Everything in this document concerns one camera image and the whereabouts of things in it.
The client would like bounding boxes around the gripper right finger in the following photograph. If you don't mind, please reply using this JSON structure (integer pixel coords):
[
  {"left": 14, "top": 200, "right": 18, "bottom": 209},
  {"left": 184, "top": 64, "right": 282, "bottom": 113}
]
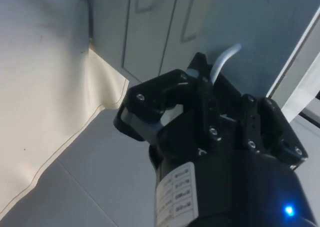
[{"left": 213, "top": 74, "right": 309, "bottom": 168}]

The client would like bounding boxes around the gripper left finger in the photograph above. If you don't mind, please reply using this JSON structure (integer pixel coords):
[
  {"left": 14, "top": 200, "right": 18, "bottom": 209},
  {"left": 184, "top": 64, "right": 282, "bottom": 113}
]
[{"left": 113, "top": 52, "right": 223, "bottom": 151}]

